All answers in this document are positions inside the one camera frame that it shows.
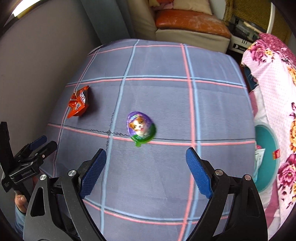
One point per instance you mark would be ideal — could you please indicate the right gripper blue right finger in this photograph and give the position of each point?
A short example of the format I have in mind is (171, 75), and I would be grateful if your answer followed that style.
(246, 219)

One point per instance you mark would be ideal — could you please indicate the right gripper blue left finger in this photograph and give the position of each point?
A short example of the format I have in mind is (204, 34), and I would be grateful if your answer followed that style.
(56, 209)

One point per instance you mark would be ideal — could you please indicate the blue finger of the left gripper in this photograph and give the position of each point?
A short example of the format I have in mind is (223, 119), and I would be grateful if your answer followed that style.
(46, 151)
(38, 143)

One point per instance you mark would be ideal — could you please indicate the orange snack packet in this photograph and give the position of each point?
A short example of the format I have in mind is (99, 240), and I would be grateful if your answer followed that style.
(78, 102)

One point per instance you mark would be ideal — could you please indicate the purple green toy egg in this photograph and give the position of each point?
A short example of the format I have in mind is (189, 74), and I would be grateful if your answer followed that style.
(141, 129)

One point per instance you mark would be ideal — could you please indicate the light blue snack bag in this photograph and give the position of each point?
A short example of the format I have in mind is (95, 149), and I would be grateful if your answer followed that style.
(258, 158)

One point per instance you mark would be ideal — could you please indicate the teal plastic trash bin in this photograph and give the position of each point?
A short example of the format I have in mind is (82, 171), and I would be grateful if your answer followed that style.
(265, 138)

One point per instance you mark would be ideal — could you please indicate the person's left hand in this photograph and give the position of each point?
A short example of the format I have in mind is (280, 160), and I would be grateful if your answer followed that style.
(20, 199)

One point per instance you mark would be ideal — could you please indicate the red sticker on bin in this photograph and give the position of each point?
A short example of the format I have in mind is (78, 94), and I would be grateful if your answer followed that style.
(276, 154)

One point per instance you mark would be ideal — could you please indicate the grey plaid bed sheet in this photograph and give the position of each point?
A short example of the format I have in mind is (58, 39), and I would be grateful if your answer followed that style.
(145, 103)

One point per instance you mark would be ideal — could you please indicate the grey window curtain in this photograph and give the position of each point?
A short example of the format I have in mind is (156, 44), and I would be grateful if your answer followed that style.
(110, 19)

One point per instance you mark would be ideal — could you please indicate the beige leather sofa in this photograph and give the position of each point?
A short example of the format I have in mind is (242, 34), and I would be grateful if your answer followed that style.
(142, 14)

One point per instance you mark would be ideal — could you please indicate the pink floral quilt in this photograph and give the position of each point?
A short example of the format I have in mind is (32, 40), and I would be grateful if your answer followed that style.
(272, 67)

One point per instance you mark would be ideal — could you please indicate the black electronic device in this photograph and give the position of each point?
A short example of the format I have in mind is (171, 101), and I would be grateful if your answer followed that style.
(243, 34)

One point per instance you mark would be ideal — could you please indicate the orange leather seat cushion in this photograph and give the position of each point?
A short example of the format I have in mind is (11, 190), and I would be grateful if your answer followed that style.
(191, 21)

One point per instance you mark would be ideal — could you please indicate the beige throw pillow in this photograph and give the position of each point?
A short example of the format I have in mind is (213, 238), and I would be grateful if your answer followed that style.
(202, 6)

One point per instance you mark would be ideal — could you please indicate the leopard print cloth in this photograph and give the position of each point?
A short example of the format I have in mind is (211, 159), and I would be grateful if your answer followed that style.
(258, 13)

